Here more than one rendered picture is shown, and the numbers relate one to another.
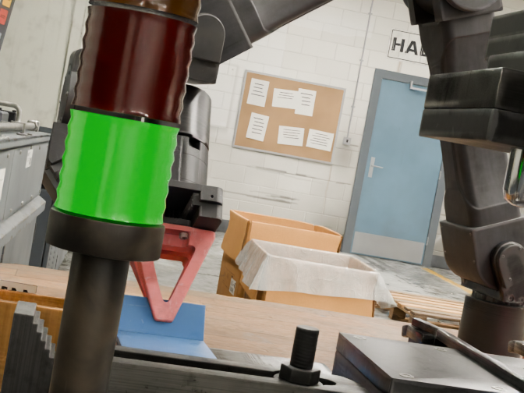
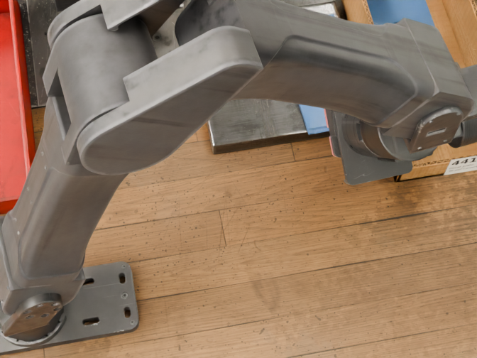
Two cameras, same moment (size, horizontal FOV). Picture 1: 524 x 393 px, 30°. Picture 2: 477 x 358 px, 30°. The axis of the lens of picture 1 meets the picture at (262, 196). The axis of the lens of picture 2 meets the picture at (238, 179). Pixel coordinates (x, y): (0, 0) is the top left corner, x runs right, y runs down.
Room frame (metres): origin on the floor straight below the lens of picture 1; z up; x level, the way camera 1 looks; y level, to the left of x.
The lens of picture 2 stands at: (1.21, -0.08, 1.74)
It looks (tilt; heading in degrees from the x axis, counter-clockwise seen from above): 64 degrees down; 176
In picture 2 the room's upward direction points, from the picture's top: 5 degrees clockwise
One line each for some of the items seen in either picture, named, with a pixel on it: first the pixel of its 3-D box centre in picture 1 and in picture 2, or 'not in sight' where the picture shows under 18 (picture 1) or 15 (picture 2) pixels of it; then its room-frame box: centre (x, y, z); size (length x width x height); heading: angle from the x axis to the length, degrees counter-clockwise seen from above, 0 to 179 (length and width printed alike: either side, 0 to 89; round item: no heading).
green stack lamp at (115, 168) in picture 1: (117, 166); not in sight; (0.34, 0.05, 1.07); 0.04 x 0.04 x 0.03
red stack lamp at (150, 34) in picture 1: (134, 66); not in sight; (0.34, 0.05, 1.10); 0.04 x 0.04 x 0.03
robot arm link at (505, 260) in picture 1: (497, 269); (21, 272); (0.95, -0.24, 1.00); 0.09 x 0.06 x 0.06; 18
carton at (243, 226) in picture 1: (274, 278); not in sight; (4.88, -0.14, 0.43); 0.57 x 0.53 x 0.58; 12
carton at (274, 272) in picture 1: (305, 311); not in sight; (4.28, -0.28, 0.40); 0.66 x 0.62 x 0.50; 8
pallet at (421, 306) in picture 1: (468, 320); not in sight; (7.21, -1.67, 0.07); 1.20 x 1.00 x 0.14; 100
